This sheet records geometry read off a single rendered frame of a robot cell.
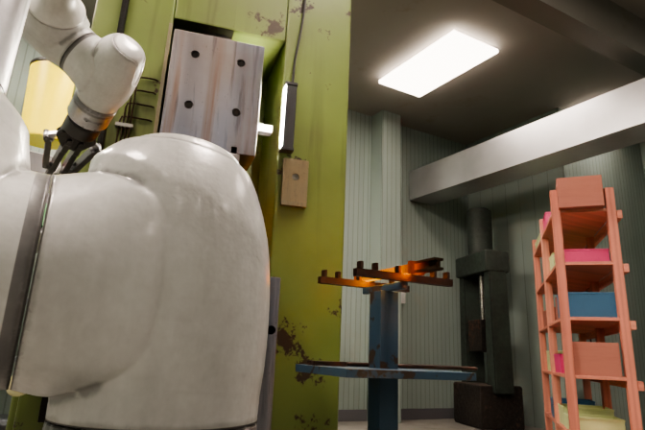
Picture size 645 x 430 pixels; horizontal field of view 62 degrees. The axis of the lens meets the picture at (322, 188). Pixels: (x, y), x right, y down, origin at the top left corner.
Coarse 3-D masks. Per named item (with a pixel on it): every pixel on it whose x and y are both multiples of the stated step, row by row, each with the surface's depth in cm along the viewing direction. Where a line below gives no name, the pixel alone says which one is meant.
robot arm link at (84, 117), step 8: (72, 104) 111; (80, 104) 110; (72, 112) 112; (80, 112) 111; (88, 112) 110; (96, 112) 111; (80, 120) 112; (88, 120) 112; (96, 120) 112; (104, 120) 113; (88, 128) 113; (96, 128) 114; (104, 128) 116
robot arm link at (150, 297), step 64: (64, 192) 36; (128, 192) 37; (192, 192) 38; (64, 256) 34; (128, 256) 35; (192, 256) 37; (256, 256) 41; (64, 320) 33; (128, 320) 34; (192, 320) 36; (256, 320) 40; (64, 384) 34; (128, 384) 34; (192, 384) 35; (256, 384) 40
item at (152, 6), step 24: (120, 0) 186; (144, 0) 189; (168, 0) 192; (96, 24) 181; (144, 24) 186; (168, 24) 189; (144, 48) 184; (144, 72) 182; (144, 96) 179; (144, 120) 177; (24, 408) 146
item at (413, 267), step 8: (408, 264) 142; (416, 264) 142; (424, 264) 139; (432, 264) 136; (440, 264) 135; (392, 272) 150; (408, 272) 142; (416, 272) 140; (424, 272) 139; (368, 280) 163
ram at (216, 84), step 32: (192, 64) 173; (224, 64) 176; (256, 64) 180; (192, 96) 170; (224, 96) 173; (256, 96) 177; (160, 128) 164; (192, 128) 167; (224, 128) 170; (256, 128) 174
